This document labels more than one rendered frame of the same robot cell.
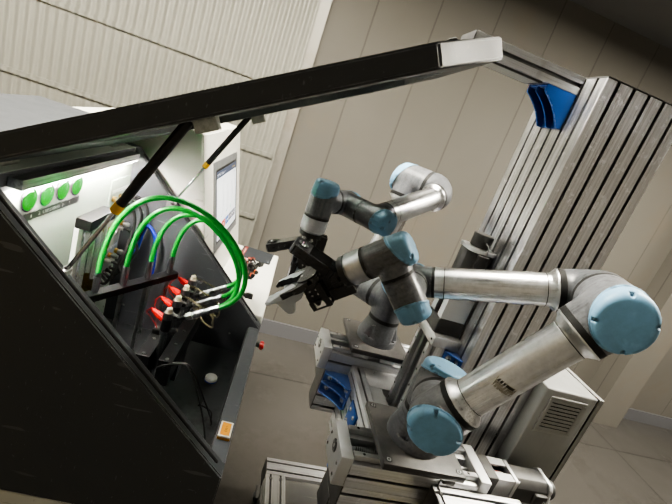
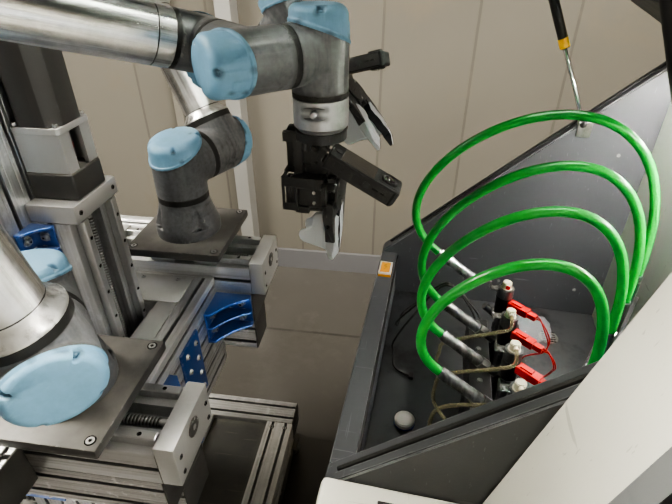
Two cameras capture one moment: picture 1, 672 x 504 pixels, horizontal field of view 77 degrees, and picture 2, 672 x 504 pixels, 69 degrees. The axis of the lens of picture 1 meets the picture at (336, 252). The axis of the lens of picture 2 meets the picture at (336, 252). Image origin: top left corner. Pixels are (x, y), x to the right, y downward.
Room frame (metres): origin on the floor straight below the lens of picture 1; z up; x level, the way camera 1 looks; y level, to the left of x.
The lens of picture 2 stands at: (1.79, 0.34, 1.63)
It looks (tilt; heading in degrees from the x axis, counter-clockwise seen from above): 33 degrees down; 201
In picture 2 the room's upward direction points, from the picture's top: straight up
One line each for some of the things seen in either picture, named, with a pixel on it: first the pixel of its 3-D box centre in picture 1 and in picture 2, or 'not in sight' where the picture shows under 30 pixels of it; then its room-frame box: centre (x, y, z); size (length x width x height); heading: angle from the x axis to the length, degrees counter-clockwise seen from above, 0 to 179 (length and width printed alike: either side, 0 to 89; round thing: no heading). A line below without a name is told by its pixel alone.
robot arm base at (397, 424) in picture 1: (420, 421); (186, 209); (0.95, -0.36, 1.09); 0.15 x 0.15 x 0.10
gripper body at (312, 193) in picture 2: (307, 250); (316, 168); (1.19, 0.08, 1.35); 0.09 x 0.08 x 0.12; 99
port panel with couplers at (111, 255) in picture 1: (117, 226); not in sight; (1.22, 0.67, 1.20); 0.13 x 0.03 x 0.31; 9
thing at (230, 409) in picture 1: (232, 400); (371, 359); (1.06, 0.14, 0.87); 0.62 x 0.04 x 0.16; 9
